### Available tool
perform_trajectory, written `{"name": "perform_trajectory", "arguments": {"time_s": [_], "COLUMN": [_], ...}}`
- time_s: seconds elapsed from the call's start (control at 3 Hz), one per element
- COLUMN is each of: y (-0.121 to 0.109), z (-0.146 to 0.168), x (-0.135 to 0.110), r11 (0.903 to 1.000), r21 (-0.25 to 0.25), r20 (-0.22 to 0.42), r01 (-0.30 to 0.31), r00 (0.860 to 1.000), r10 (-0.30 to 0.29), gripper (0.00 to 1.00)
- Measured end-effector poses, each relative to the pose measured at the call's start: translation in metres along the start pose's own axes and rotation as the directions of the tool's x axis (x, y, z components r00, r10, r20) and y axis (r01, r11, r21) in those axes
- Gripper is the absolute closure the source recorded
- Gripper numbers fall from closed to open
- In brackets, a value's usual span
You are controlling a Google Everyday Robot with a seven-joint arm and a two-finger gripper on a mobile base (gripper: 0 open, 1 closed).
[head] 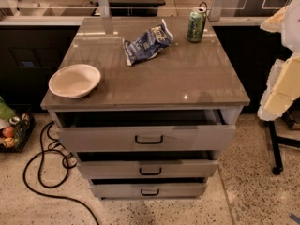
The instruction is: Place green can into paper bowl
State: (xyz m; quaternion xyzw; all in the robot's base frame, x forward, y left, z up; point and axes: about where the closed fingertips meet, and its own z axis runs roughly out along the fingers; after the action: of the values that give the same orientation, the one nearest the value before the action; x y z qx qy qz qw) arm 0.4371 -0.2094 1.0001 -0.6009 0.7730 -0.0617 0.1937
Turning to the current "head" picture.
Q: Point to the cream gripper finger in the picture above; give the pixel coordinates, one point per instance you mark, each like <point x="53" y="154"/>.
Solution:
<point x="274" y="23"/>
<point x="283" y="89"/>

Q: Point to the green soda can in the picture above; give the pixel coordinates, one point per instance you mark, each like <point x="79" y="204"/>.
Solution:
<point x="196" y="24"/>

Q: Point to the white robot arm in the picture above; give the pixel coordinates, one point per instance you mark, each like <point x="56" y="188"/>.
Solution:
<point x="290" y="33"/>

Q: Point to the white paper bowl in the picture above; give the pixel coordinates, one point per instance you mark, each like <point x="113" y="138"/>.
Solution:
<point x="75" y="81"/>

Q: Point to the black stand leg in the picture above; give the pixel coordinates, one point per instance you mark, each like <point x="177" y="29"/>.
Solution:
<point x="276" y="141"/>

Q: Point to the grey drawer cabinet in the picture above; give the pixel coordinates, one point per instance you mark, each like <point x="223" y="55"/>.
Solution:
<point x="186" y="84"/>

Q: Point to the blue crumpled chip bag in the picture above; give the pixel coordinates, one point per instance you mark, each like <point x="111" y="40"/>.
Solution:
<point x="148" y="45"/>

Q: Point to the top grey drawer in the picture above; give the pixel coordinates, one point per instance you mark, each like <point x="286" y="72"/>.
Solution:
<point x="157" y="138"/>

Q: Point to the grey drawer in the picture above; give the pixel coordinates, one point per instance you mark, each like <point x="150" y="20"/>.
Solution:
<point x="123" y="165"/>
<point x="157" y="138"/>
<point x="151" y="188"/>

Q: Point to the dark background table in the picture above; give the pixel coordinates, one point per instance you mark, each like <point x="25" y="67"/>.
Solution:
<point x="136" y="8"/>

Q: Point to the bottom grey drawer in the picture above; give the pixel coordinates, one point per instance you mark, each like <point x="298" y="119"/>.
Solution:
<point x="151" y="188"/>

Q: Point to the middle grey drawer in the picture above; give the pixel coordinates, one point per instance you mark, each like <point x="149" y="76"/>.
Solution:
<point x="123" y="165"/>

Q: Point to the green bag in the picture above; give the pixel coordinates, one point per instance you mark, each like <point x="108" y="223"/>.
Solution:
<point x="5" y="111"/>

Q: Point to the orange fruit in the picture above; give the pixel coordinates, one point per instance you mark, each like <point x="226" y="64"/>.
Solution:
<point x="8" y="131"/>

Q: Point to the black wire fruit basket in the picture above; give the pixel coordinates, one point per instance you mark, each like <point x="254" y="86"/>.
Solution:
<point x="23" y="126"/>

